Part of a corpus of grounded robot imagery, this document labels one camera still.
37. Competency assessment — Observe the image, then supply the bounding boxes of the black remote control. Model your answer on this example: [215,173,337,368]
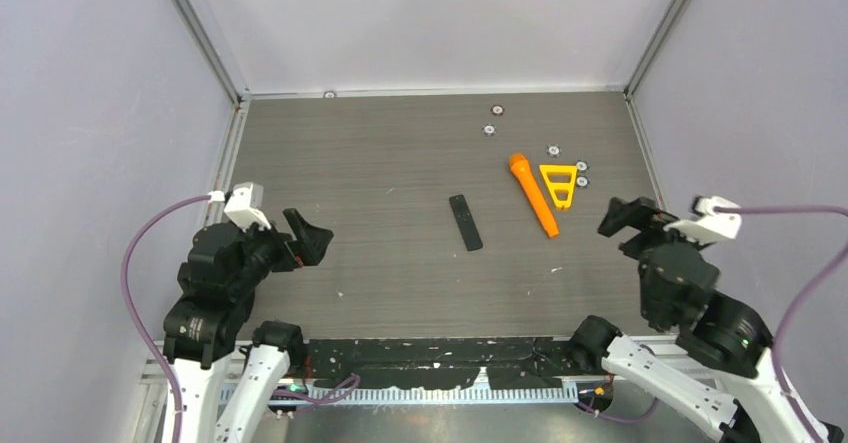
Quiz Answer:
[448,194,483,252]

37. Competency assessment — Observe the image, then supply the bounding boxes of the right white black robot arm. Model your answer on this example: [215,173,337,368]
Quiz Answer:
[568,196,847,442]

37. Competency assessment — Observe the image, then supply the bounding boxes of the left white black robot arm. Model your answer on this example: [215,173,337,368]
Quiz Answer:
[162,208,334,442]

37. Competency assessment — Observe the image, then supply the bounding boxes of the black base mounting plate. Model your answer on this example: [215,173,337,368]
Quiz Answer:
[289,337,610,390]

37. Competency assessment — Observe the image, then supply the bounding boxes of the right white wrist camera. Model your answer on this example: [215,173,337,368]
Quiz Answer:
[663,196,742,246]

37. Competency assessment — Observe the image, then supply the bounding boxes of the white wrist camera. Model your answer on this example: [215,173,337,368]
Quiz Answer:
[663,196,742,246]
[207,182,272,232]

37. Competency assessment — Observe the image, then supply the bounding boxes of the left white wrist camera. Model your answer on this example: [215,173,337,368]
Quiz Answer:
[207,182,272,232]

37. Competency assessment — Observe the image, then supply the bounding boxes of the yellow triangular plastic frame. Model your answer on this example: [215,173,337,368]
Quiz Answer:
[539,164,578,211]

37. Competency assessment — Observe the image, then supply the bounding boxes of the orange plastic handle tool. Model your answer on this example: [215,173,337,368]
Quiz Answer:
[508,153,560,239]

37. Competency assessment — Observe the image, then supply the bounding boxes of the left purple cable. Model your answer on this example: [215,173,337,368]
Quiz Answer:
[120,194,213,443]

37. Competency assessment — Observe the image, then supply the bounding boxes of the ribbed aluminium front rail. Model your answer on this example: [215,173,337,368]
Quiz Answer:
[218,386,598,407]

